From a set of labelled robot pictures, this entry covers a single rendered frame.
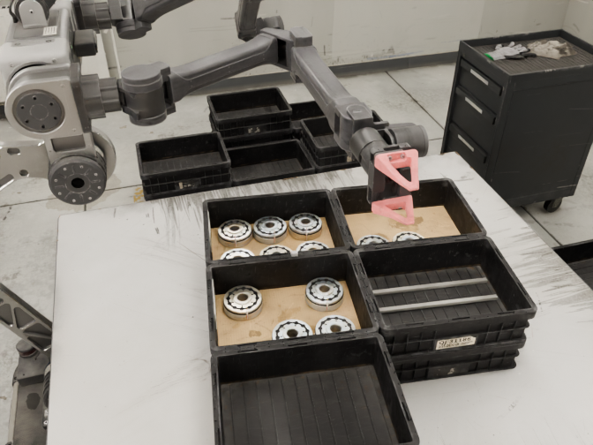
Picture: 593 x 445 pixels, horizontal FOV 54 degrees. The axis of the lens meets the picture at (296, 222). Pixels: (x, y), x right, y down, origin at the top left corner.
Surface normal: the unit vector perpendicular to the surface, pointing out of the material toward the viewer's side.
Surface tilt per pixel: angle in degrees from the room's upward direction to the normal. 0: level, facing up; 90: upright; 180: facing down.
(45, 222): 0
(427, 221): 0
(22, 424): 0
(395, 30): 90
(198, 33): 90
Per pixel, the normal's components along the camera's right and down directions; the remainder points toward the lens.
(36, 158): 0.28, 0.59
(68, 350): 0.00, -0.79
